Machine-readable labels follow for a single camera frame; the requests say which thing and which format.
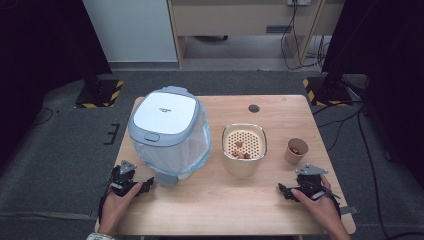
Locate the black hanging cable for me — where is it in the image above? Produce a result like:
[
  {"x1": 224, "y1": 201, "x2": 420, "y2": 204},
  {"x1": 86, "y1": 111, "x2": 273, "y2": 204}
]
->
[{"x1": 280, "y1": 0, "x2": 309, "y2": 71}]

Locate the black strap of gripper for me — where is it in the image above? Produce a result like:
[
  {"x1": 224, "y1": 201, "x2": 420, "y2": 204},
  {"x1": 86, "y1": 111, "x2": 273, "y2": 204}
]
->
[
  {"x1": 97, "y1": 186, "x2": 115, "y2": 222},
  {"x1": 321, "y1": 186, "x2": 342, "y2": 219}
]

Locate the long black floor cable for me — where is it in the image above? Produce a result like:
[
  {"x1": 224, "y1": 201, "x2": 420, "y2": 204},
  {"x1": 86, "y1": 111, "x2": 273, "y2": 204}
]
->
[{"x1": 356, "y1": 111, "x2": 424, "y2": 240}]

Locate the thin black floor cable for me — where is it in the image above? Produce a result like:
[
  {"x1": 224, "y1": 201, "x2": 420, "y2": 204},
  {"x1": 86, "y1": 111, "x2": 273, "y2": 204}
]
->
[{"x1": 32, "y1": 106, "x2": 55, "y2": 126}]

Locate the light wooden desk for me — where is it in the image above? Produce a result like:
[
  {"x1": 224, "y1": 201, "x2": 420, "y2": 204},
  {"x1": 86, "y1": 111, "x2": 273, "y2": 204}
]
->
[{"x1": 167, "y1": 0, "x2": 346, "y2": 69}]

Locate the person's left hand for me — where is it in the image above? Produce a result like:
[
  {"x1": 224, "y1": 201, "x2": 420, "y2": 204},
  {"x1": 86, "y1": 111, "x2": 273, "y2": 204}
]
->
[{"x1": 97, "y1": 181, "x2": 145, "y2": 236}]

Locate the bundle of black cables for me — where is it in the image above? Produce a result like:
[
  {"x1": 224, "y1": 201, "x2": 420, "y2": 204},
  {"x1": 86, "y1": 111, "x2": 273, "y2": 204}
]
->
[{"x1": 305, "y1": 34, "x2": 332, "y2": 73}]

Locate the brown paper cup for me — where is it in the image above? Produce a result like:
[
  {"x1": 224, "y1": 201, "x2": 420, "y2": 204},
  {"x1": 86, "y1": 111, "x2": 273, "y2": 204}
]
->
[{"x1": 284, "y1": 137, "x2": 310, "y2": 166}]

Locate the translucent white trash bag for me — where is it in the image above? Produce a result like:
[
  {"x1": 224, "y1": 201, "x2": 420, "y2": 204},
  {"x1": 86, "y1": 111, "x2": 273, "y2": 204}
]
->
[{"x1": 134, "y1": 99, "x2": 213, "y2": 178}]

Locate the black strap of right gripper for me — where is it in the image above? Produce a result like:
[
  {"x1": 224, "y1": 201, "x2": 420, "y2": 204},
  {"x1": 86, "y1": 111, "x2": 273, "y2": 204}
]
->
[{"x1": 321, "y1": 186, "x2": 342, "y2": 219}]

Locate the cream strainer bowl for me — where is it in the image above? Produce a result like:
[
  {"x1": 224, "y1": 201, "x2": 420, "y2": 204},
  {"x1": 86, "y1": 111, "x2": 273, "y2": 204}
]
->
[{"x1": 221, "y1": 123, "x2": 268, "y2": 178}]

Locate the striped stand base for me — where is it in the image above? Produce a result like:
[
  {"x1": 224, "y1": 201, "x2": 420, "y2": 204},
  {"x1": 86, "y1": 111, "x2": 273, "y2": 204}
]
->
[
  {"x1": 302, "y1": 76, "x2": 354, "y2": 107},
  {"x1": 74, "y1": 78, "x2": 125, "y2": 109}
]

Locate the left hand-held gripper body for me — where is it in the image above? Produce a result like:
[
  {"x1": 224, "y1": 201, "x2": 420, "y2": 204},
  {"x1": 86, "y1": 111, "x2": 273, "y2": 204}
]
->
[{"x1": 109, "y1": 159, "x2": 138, "y2": 198}]

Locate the person's right hand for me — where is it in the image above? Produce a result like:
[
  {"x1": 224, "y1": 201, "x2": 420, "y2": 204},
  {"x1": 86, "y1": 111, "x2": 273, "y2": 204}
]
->
[{"x1": 290, "y1": 174, "x2": 342, "y2": 232}]

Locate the white cabinet panel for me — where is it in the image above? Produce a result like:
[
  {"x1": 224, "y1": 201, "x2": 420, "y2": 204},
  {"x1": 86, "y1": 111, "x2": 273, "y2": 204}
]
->
[{"x1": 82, "y1": 0, "x2": 179, "y2": 64}]

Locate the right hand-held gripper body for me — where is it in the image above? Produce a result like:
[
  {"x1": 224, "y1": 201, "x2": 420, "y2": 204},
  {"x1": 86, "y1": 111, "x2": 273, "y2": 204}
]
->
[{"x1": 295, "y1": 163, "x2": 335, "y2": 202}]

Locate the black curtain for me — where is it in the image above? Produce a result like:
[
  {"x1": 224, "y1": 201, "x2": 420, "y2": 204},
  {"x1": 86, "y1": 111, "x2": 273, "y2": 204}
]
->
[
  {"x1": 0, "y1": 0, "x2": 113, "y2": 171},
  {"x1": 321, "y1": 0, "x2": 424, "y2": 189}
]

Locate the black strap of left gripper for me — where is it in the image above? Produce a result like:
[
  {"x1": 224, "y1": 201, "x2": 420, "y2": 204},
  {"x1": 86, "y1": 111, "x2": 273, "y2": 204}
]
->
[{"x1": 97, "y1": 186, "x2": 115, "y2": 222}]

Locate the blue-grey pedal trash can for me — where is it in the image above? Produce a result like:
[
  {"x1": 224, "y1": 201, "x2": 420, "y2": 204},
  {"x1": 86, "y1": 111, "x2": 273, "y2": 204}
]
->
[{"x1": 127, "y1": 85, "x2": 213, "y2": 187}]

